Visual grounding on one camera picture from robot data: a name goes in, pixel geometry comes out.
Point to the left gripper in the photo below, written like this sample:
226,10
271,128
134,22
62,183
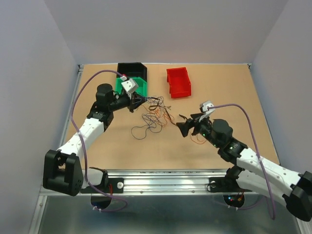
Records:
134,101

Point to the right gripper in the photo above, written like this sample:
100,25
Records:
185,126

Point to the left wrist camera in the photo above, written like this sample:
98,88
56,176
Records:
128,84

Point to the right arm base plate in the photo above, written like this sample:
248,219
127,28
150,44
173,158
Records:
222,185

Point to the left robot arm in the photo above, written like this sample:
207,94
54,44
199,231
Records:
62,167

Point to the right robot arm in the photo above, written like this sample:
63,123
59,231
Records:
252,172

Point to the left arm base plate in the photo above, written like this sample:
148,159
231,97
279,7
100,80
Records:
112,186

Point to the aluminium rail frame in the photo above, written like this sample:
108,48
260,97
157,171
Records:
190,183

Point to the black bin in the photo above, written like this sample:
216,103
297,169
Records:
133,69

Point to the red bin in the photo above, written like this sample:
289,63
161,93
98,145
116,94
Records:
179,82

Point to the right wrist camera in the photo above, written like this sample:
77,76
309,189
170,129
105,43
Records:
206,109

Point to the green bin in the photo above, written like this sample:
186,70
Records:
142,86

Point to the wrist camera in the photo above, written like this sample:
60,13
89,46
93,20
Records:
128,84
206,109

